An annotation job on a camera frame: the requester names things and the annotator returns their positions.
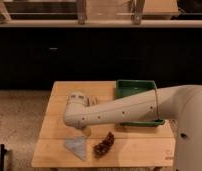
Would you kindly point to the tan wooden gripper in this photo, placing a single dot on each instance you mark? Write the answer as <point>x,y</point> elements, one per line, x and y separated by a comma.
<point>86,131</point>

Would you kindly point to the light blue towel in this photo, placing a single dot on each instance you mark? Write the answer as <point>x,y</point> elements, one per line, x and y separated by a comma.
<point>77,146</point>

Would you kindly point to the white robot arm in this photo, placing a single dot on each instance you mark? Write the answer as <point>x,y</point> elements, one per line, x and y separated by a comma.
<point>182,103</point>

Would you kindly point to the green plastic tray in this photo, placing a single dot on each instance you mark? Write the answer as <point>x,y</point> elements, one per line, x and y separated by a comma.
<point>126,88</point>

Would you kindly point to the dark red grape bunch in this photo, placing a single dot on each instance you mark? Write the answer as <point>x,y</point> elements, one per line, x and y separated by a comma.
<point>103,147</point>

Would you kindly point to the small wooden block toy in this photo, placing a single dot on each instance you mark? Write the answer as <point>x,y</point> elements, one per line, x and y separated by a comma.
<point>92,100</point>

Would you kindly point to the wooden folding table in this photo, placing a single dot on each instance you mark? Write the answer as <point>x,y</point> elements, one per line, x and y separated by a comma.
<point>133,146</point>

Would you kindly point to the black object at floor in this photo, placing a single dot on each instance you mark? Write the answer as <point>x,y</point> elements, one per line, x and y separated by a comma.
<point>3,152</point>

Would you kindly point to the wooden shelf frame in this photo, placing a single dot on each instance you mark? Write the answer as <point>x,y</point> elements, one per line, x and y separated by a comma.
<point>101,13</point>

